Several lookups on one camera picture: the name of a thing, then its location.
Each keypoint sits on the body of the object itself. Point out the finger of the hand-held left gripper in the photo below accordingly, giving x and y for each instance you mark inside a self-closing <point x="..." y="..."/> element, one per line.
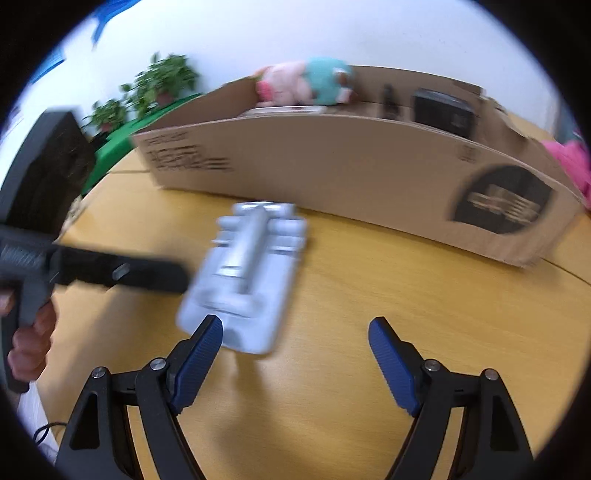
<point x="120" y="272"/>

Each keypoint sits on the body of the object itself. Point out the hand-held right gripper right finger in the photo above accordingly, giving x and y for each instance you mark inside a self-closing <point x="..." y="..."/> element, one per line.
<point x="393" y="364"/>

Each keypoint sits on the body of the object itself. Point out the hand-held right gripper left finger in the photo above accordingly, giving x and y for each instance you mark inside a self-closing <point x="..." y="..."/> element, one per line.
<point x="198" y="364"/>

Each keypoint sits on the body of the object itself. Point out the grey plastic holder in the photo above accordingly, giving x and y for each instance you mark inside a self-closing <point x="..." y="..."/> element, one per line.
<point x="249" y="258"/>

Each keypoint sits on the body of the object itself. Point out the brown cardboard box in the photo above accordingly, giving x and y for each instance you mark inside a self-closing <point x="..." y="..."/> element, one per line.
<point x="346" y="175"/>

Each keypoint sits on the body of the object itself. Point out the pink green teal plush toy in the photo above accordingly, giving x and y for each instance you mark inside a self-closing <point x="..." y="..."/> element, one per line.
<point x="304" y="81"/>

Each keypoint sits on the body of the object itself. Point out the person's left forearm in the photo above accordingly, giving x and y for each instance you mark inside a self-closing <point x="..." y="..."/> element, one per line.
<point x="39" y="415"/>

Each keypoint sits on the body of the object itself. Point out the wooden desktop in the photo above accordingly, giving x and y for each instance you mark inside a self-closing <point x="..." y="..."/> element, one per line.
<point x="346" y="300"/>

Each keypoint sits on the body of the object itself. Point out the person's left hand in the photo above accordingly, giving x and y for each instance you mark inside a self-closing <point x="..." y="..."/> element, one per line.
<point x="32" y="350"/>

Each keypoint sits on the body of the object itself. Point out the green cloth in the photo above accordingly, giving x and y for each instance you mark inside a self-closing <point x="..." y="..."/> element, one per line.
<point x="120" y="147"/>

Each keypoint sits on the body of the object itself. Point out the potted green plant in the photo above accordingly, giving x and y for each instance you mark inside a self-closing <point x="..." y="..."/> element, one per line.
<point x="106" y="115"/>
<point x="164" y="78"/>

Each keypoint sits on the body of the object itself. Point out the white flat object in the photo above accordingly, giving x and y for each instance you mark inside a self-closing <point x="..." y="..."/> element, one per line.
<point x="286" y="110"/>

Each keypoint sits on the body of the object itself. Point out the black rectangular box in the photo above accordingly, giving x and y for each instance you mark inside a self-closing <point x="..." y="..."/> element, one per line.
<point x="443" y="113"/>

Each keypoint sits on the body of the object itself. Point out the bright pink plush toy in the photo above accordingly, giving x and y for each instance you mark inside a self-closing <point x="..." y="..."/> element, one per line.
<point x="570" y="161"/>

